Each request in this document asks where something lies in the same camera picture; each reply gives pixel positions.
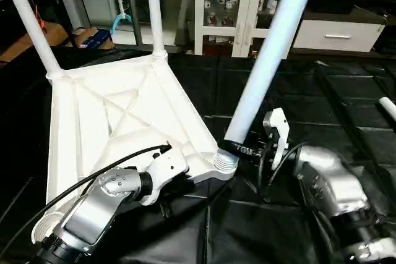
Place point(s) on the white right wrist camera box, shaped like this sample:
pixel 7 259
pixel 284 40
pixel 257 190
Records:
pixel 277 134

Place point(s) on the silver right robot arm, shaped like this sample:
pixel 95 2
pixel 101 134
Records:
pixel 340 190

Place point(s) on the blue plastic bag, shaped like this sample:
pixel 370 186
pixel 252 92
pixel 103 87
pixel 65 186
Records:
pixel 99 38

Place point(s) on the white glass-door cabinet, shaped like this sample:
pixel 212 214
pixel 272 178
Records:
pixel 229 7

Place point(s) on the white plastic table top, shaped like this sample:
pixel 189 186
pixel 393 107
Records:
pixel 86 115

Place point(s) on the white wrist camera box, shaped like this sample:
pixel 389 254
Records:
pixel 277 134
pixel 161 171

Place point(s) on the white plastic table leg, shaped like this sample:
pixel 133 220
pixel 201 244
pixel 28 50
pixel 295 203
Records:
pixel 272 54
pixel 155 10
pixel 388 108
pixel 31 23

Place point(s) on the white drawer unit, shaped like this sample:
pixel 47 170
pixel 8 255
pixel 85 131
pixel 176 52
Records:
pixel 337 35

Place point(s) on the black work mat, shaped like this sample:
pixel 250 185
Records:
pixel 309 85

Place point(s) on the light blue hooked pole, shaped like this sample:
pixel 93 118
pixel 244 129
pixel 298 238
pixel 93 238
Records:
pixel 120 10

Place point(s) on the brown cardboard box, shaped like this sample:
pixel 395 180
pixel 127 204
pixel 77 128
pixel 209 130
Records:
pixel 77 35

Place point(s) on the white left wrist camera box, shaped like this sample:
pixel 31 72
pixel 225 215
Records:
pixel 161 171

